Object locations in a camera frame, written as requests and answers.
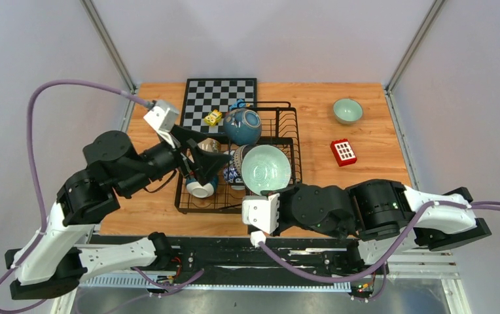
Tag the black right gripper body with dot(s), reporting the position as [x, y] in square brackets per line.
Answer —
[285, 220]

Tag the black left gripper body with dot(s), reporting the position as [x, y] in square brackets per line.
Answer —
[163, 158]

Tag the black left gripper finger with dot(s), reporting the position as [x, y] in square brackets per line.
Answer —
[182, 135]
[205, 165]

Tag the white grid pattern bowl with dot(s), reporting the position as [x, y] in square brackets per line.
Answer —
[265, 167]

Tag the pale green celadon bowl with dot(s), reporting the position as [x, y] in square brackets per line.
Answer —
[347, 111]

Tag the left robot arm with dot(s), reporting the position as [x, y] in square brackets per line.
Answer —
[114, 170]

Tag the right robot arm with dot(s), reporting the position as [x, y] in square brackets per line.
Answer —
[380, 213]

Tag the beige floral bowl upper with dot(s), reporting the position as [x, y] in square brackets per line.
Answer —
[210, 145]

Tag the teal white dotted bowl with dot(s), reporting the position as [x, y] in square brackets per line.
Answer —
[198, 190]

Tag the blue white geometric bowl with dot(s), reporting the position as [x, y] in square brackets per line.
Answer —
[232, 178]

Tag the yellow owl toy block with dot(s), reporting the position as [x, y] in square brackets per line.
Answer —
[213, 118]

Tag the black patterned rim bowl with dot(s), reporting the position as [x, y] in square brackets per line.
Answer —
[238, 157]

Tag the black and white chessboard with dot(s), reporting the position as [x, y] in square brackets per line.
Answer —
[202, 96]

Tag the teal glazed large bowl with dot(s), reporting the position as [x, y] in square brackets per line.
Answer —
[243, 126]

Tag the red toy window brick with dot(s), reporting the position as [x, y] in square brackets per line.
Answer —
[343, 152]

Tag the blue yellow toy brick car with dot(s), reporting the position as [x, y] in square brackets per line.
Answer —
[239, 104]

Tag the black wire dish rack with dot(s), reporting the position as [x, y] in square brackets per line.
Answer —
[279, 129]

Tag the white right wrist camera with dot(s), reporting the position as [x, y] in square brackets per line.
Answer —
[261, 212]

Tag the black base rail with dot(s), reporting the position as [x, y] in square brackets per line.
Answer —
[232, 263]

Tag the aluminium frame post left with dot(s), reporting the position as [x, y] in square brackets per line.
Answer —
[100, 28]

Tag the aluminium frame post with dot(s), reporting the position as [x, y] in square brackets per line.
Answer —
[100, 28]
[419, 36]

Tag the aluminium frame post right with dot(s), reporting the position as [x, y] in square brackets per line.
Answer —
[419, 36]

